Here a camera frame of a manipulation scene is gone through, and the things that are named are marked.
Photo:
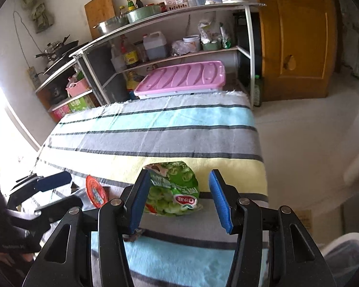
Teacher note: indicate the hanging green cloth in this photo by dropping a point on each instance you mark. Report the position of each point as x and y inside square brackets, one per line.
[39, 15]

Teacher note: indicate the white bin with liner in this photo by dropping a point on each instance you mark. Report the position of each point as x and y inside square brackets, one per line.
[347, 254]

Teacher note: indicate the wooden door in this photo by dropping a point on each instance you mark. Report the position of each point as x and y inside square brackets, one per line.
[302, 36]

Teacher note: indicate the yellow label oil bottle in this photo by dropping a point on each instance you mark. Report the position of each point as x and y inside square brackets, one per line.
[131, 56]

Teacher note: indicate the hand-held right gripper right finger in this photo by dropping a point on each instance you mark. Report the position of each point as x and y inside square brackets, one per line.
[221, 203]

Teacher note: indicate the pink storage basket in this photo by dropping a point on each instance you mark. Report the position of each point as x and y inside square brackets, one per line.
[77, 88]

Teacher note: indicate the green bottle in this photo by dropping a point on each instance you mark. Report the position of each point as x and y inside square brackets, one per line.
[258, 92]

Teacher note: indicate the pink utensil basket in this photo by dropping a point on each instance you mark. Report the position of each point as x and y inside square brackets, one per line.
[176, 4]

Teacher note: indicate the white paper roll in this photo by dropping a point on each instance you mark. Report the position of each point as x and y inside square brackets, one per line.
[356, 167]

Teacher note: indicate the small clear plastic bag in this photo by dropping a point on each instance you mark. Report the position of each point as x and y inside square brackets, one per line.
[179, 47]

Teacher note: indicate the clear jug with dark liquid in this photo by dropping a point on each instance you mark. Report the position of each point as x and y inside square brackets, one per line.
[155, 47]

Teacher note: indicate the brown crumpled wrapper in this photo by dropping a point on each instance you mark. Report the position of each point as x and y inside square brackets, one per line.
[136, 236]

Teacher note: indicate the red lidded snack cup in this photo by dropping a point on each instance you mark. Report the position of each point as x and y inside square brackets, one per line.
[95, 189]

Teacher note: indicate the pink lidded storage box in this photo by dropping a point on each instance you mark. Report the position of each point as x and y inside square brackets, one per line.
[182, 76]

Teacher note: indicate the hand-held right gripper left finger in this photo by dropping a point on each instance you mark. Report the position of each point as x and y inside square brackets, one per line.
[139, 203]

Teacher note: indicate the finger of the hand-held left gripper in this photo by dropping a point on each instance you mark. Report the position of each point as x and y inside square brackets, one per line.
[62, 204]
[53, 181]

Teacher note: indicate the metal shelf rack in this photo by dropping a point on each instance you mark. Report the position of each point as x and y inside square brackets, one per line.
[249, 50]

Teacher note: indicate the wooden cutting board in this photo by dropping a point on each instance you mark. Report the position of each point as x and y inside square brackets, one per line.
[100, 12]

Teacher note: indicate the white power strip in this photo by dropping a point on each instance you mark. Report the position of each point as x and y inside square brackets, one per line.
[33, 77]

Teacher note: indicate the person's left hand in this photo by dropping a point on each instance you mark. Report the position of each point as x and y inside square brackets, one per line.
[21, 257]

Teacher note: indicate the black wok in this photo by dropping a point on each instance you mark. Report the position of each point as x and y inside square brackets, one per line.
[55, 49]

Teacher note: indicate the pink carton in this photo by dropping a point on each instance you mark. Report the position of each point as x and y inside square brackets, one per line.
[59, 113]

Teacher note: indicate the steel pot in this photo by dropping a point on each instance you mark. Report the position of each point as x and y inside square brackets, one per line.
[110, 25]

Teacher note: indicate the green metal basin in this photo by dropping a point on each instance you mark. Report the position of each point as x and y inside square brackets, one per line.
[143, 13]

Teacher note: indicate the striped blanket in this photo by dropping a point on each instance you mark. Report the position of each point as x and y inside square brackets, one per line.
[167, 137]

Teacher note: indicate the green carton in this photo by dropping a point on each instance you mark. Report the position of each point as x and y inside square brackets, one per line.
[80, 104]

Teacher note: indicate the green snack bag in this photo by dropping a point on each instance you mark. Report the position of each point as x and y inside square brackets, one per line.
[173, 191]

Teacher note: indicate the white jar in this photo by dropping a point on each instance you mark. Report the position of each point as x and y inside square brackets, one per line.
[191, 43]

